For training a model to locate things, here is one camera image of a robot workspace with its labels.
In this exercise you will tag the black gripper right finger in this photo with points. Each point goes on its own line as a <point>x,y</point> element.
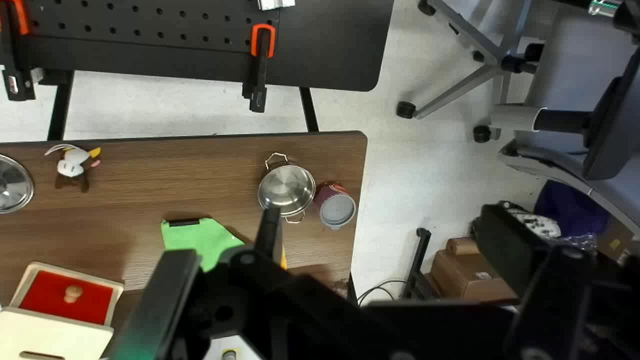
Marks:
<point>270,230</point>

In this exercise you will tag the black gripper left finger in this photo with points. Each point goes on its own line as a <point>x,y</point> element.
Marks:
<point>153,307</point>

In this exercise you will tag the green towel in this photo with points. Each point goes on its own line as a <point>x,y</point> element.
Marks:
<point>200,237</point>

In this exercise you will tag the small steel pot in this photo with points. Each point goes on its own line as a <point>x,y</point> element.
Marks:
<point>287,191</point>

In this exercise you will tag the maroon can white lid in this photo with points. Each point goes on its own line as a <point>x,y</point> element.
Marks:
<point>336,208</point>

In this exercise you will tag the wooden box red drawer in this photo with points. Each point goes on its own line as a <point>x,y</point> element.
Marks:
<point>60,301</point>

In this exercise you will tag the small plush toy animal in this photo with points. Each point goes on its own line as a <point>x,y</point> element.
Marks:
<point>73,163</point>

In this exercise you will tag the silver pot lid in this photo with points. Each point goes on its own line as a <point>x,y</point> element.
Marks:
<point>12,185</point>

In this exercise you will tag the brown cardboard box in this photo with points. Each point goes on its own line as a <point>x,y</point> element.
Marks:
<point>466,277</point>

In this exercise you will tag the black perforated workbench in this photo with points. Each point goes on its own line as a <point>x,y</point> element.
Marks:
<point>166,52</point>

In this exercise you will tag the black storage case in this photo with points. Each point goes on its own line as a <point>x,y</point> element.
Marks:
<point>507,247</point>

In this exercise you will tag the blue cloth bag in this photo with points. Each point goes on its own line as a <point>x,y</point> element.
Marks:
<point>567,207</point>

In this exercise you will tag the grey office chair black armrest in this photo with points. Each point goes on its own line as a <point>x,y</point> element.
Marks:
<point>600,127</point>

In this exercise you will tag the aluminium extrusion rail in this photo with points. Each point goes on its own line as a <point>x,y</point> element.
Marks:
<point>277,2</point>

